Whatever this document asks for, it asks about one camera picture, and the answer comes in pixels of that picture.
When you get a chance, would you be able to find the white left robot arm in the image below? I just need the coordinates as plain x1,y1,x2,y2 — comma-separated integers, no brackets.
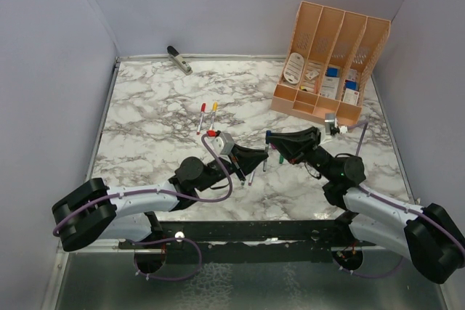
52,145,268,252

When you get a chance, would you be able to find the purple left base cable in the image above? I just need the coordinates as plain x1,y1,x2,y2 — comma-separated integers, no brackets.
126,237,203,282

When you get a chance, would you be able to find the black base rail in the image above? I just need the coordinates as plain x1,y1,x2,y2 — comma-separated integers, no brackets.
119,215,382,264

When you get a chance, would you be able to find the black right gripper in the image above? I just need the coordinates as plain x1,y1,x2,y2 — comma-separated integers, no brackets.
267,127,336,181

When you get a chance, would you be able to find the blue white box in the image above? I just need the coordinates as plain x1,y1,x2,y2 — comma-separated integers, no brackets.
325,67,341,78

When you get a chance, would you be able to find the red-tipped white pen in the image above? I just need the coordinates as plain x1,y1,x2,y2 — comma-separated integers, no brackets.
196,108,205,135

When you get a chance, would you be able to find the white oval perforated plate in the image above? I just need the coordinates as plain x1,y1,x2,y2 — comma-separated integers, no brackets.
283,52,304,85

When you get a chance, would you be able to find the white paper box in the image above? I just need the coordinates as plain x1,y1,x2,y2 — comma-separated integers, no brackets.
320,76,340,99

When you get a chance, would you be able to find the grey black stapler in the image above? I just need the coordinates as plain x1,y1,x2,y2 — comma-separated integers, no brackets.
166,46,192,76

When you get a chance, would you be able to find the orange-tipped white pen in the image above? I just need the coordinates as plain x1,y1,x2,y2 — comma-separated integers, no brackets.
209,110,217,131

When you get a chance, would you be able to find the orange desk organizer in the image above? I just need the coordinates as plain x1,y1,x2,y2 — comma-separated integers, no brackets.
271,1,391,126

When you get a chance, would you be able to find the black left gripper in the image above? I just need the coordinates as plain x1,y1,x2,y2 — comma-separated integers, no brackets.
195,143,267,192

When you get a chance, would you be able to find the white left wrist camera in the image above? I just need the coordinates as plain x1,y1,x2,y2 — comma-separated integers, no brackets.
206,130,235,156

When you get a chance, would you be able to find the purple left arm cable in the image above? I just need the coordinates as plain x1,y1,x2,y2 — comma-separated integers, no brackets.
52,134,234,237

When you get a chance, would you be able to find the purple-tipped white pen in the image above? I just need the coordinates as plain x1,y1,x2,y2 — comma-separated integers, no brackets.
262,143,270,172

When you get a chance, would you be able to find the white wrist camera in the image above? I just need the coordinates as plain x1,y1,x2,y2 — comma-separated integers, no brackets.
206,130,235,156
320,113,348,143

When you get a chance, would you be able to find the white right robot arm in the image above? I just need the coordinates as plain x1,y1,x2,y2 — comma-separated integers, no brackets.
265,127,464,284

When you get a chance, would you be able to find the magenta-tipped white pen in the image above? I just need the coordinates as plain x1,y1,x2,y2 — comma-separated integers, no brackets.
248,170,255,186

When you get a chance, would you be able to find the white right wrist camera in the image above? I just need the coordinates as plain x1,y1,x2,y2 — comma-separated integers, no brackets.
320,113,348,143

